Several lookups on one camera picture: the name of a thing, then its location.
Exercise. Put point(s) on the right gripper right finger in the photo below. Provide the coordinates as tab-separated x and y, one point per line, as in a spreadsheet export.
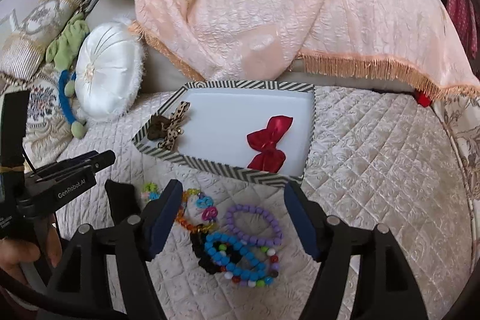
386	287

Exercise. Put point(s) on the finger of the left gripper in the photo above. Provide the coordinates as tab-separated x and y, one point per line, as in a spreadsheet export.
122	201
93	159

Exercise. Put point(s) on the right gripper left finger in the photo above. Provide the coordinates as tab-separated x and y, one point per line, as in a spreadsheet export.
80	280

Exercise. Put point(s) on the person's left hand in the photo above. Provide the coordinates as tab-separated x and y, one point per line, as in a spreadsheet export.
15	252

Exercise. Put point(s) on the floral embroidered cushion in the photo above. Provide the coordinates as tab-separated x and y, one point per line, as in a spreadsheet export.
48	132

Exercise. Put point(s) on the leopard print brown bow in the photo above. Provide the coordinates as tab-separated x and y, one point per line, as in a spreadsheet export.
167	130

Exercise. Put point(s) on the blue plush headband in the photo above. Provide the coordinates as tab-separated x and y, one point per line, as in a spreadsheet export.
66	90

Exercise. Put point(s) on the round white satin cushion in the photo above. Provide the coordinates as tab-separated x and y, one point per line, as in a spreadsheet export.
109	70

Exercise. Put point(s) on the green plush toy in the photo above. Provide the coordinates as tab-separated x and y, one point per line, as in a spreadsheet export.
64	50

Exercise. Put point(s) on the beige striped bolster pillow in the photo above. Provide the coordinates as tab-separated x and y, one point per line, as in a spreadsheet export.
25	48

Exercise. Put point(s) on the quilted beige bedspread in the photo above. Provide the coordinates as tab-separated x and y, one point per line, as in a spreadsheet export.
375	158

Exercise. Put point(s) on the red satin bow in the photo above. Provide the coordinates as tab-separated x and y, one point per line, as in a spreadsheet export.
265	142

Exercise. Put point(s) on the striped white tray box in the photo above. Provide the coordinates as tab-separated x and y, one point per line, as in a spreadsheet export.
221	116

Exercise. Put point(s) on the floral bed edge cover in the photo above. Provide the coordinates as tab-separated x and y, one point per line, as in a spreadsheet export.
460	118

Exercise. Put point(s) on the red object under blanket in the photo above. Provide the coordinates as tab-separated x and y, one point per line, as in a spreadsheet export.
422	99

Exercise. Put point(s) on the peach fringed blanket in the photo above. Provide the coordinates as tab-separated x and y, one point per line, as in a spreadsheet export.
411	41

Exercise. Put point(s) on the pink dotted hanging garment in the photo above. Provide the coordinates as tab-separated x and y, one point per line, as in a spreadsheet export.
466	22

